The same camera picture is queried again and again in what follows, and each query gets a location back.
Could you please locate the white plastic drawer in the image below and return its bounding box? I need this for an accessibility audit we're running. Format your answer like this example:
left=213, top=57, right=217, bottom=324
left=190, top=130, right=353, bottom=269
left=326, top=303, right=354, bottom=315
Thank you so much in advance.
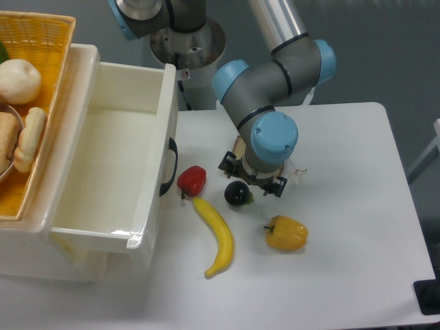
left=52, top=63, right=178, bottom=271

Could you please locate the beige bread roll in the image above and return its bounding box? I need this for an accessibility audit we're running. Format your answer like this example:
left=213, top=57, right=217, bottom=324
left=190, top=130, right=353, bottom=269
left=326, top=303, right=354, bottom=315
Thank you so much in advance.
left=14, top=107, right=46, bottom=173

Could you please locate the tan bread piece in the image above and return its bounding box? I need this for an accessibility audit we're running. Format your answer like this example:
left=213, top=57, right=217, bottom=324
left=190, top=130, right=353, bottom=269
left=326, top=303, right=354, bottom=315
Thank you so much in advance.
left=0, top=112, right=20, bottom=173

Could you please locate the yellow woven basket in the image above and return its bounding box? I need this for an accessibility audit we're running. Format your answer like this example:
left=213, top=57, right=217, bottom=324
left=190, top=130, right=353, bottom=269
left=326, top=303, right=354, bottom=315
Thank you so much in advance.
left=1, top=11, right=76, bottom=222

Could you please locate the black drawer handle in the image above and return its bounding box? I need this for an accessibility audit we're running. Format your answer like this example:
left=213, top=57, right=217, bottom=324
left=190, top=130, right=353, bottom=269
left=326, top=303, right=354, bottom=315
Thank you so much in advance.
left=159, top=137, right=179, bottom=197

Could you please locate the red bell pepper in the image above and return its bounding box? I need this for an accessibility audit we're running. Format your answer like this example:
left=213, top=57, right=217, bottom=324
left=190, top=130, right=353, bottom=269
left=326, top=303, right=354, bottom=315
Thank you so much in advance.
left=177, top=166, right=207, bottom=199

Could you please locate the yellow banana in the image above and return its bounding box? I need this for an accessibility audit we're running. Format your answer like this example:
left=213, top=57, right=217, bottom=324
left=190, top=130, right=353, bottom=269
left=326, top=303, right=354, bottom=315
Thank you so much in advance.
left=192, top=197, right=235, bottom=279

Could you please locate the white frame at right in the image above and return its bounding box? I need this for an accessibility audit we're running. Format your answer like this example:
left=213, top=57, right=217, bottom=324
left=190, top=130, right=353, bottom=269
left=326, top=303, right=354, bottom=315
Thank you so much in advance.
left=406, top=119, right=439, bottom=185

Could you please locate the yellow bell pepper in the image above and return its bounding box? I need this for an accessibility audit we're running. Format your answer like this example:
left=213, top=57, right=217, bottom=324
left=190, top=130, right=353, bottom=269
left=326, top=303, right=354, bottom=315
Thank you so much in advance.
left=263, top=215, right=309, bottom=252

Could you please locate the bread slice in plastic wrap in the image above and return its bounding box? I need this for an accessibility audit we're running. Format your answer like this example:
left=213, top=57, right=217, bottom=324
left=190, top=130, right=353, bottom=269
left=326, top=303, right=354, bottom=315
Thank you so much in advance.
left=232, top=135, right=307, bottom=186

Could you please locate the white round bun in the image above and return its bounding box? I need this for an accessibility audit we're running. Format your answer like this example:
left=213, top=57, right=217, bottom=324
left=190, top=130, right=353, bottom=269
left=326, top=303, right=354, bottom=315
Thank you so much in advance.
left=1, top=59, right=42, bottom=105

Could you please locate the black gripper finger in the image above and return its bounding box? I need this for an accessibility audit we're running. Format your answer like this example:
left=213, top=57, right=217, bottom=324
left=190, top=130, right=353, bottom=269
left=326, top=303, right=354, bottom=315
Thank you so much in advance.
left=262, top=176, right=287, bottom=197
left=218, top=151, right=238, bottom=178

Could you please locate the white plastic drawer cabinet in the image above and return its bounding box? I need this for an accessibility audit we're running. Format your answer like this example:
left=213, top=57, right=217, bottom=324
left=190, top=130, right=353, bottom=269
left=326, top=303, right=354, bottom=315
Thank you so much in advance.
left=1, top=44, right=109, bottom=282

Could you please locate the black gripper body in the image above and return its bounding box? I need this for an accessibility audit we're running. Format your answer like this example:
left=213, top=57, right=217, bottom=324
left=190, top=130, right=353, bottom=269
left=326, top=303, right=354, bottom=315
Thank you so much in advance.
left=232, top=159, right=279, bottom=188

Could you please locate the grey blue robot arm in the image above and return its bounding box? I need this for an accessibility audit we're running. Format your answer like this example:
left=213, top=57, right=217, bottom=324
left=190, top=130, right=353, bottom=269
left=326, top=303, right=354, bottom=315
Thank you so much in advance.
left=109, top=1, right=336, bottom=197

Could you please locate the black clamp at table edge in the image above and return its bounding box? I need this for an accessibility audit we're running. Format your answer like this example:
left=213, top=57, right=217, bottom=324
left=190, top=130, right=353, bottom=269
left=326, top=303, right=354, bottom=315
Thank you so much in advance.
left=413, top=279, right=439, bottom=316

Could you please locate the green vegetable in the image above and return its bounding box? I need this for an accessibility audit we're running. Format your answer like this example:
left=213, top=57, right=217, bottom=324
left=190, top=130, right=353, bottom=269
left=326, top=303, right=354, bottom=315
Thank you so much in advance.
left=0, top=42, right=10, bottom=64

